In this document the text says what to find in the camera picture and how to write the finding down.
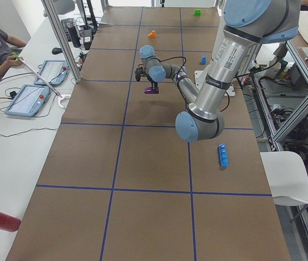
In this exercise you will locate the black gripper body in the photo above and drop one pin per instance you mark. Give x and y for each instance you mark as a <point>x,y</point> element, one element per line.
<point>154,84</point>

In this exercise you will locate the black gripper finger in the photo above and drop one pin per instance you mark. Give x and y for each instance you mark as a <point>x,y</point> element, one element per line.
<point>155,88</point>

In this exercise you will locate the purple trapezoid block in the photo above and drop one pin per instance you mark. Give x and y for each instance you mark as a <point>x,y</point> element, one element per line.
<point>151,91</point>

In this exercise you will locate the orange trapezoid block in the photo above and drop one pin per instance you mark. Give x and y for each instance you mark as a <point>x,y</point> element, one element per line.
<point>152,34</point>

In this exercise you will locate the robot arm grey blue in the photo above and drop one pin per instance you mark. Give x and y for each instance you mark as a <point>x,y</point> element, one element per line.
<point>246,23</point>

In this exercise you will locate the black water bottle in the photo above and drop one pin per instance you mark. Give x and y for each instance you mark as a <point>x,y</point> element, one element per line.
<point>74,36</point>

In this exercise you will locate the green block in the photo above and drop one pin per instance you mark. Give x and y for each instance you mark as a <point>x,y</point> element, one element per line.
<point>197,12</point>

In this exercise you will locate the far teach pendant tablet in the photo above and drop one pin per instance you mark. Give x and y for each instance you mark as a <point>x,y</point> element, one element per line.
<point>54,71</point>

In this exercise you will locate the teach pendant tablet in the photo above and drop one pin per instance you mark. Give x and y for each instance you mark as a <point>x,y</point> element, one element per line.
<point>28,101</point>
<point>54,71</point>

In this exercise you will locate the black computer mouse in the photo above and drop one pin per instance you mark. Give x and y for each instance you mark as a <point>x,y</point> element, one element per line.
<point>56,50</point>

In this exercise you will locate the black keyboard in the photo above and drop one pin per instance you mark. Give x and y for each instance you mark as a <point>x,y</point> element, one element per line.
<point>65,22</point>

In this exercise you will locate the long blue block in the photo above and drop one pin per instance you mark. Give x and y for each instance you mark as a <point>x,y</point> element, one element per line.
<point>223,155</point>

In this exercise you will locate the near teach pendant tablet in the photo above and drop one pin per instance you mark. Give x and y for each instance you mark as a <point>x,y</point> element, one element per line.
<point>28,101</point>

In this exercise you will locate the long reacher grabber stick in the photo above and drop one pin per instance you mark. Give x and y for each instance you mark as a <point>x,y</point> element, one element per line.
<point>61,97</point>

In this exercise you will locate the white plastic chair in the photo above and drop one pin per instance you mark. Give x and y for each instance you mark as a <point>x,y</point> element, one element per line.
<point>287,178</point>

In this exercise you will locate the aluminium frame post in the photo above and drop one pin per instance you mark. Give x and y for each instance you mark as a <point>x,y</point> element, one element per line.
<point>52,14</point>

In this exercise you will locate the aluminium frame rack right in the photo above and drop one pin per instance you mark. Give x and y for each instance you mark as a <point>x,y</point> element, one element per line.
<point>279,113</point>

